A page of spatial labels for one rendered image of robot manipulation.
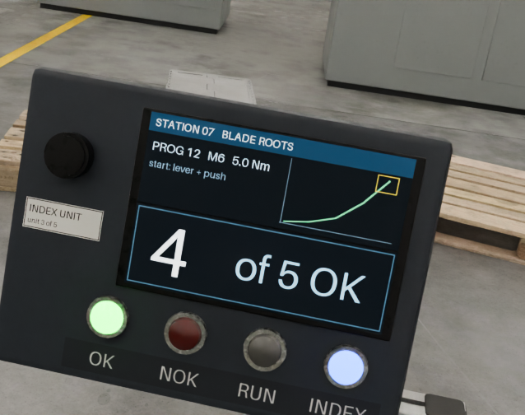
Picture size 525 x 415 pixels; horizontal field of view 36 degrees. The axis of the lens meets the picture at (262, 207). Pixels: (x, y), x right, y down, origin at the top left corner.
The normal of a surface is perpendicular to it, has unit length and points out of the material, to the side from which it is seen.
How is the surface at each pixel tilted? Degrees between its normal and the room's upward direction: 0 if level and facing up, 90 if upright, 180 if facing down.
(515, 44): 90
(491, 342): 0
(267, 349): 72
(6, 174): 89
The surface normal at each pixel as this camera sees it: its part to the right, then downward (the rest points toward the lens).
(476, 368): 0.14, -0.92
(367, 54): -0.05, 0.36
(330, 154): -0.12, 0.10
